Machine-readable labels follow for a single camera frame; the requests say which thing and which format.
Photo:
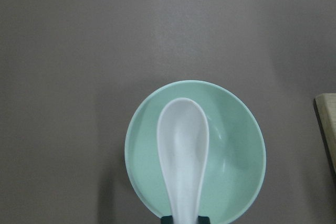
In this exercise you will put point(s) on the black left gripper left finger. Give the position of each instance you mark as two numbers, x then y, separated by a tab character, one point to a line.
166	220

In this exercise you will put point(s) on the bamboo cutting board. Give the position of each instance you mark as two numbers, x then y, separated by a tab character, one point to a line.
326	110

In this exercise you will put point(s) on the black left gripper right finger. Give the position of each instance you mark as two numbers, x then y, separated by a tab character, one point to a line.
203	220

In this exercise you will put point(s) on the green bowl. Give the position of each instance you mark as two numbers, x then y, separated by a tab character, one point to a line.
236	161

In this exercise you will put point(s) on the white ceramic spoon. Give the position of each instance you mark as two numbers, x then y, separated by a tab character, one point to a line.
182	136

